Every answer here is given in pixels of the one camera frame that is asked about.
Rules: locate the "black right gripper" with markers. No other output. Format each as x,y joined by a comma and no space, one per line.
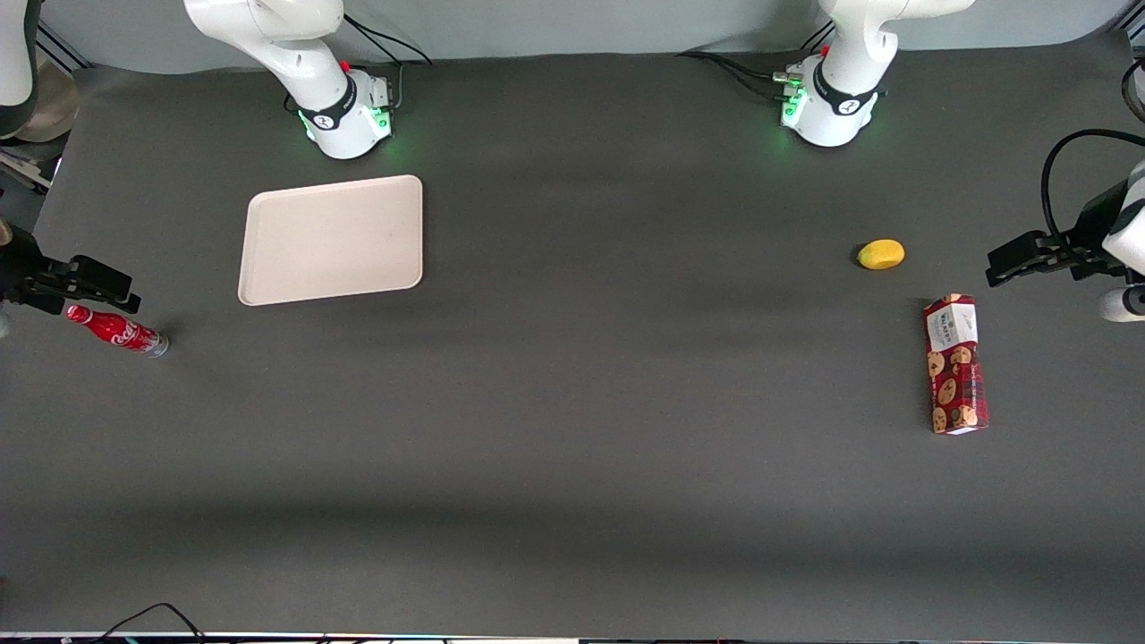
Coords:
20,271

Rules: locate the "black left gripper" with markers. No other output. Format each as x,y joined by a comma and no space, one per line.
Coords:
1085,234

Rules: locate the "red coke bottle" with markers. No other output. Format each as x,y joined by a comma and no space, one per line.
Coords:
121,332

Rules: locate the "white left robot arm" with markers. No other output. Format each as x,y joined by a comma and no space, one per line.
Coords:
841,80

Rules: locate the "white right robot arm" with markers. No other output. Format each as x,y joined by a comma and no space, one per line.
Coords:
304,54

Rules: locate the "beige plastic tray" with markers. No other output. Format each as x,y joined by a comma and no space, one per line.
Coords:
331,239

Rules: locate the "red cookie box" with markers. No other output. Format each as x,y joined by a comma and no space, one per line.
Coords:
955,376

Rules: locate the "yellow lemon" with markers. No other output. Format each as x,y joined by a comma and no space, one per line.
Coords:
881,254

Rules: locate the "beige rounded background object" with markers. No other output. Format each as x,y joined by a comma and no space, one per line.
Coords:
58,103

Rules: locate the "dark grey table mat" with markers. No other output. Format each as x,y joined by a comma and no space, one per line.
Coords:
572,429

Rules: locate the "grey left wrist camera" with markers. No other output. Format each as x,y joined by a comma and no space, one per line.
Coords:
1120,305

